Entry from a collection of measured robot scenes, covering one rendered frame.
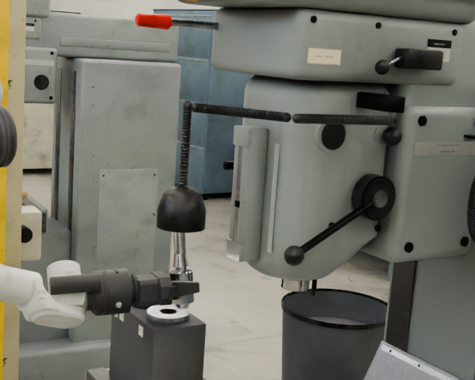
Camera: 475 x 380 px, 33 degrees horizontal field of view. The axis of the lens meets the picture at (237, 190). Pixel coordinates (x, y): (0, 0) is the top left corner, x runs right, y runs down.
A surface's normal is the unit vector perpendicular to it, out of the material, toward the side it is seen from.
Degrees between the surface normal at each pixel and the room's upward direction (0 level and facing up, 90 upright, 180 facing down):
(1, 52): 90
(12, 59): 90
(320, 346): 94
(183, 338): 90
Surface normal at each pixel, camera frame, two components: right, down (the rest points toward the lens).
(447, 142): 0.53, 0.18
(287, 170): -0.49, 0.12
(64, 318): 0.18, 0.86
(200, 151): -0.84, 0.04
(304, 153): -0.12, 0.17
